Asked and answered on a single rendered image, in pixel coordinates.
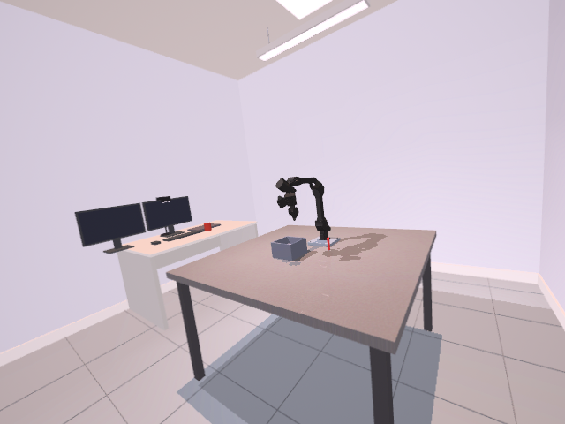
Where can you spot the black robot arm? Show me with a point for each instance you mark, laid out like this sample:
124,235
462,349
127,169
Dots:
318,190

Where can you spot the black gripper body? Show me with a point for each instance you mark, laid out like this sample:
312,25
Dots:
290,196

